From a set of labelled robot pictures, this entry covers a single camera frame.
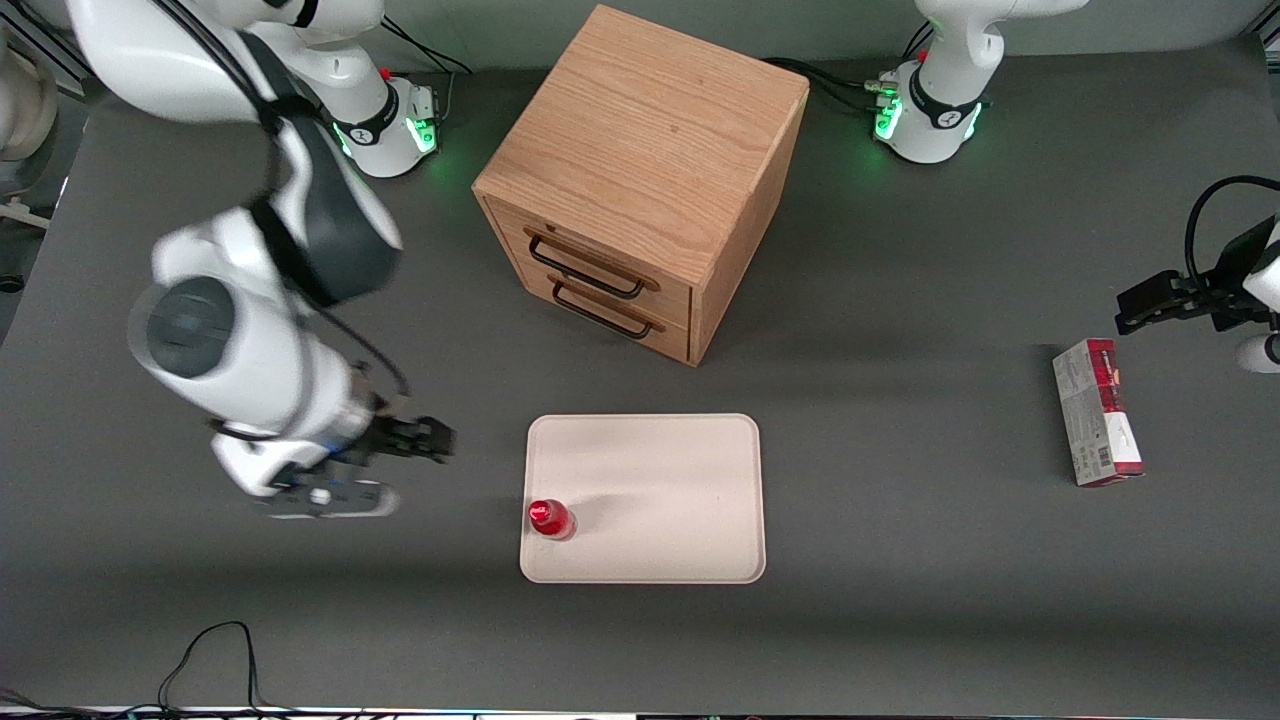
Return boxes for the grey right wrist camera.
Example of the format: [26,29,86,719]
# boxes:
[262,478,403,521]

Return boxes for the red coke bottle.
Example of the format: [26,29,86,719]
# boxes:
[527,498,578,542]

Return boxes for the black arm base cables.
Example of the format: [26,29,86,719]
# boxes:
[762,20,936,116]
[375,15,477,126]

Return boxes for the wooden drawer cabinet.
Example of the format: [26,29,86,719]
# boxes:
[472,4,810,369]

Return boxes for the cream rectangular tray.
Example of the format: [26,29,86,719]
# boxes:
[519,413,767,585]

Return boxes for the black right arm base cables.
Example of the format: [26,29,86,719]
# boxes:
[375,15,477,126]

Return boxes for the long black drawer handle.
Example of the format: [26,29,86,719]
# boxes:
[528,234,647,300]

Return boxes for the short black drawer handle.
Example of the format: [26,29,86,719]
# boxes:
[552,282,654,340]

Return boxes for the grey and red carton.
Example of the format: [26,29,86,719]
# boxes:
[1052,338,1146,488]

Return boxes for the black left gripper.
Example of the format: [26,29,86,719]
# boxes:
[1115,218,1276,336]

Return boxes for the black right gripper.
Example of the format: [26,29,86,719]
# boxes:
[340,395,457,473]

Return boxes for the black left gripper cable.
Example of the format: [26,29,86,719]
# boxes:
[1184,175,1280,293]

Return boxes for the black left arm base cables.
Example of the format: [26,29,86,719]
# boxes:
[762,20,936,116]

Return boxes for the thin black looped cable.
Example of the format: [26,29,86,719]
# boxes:
[0,620,401,720]

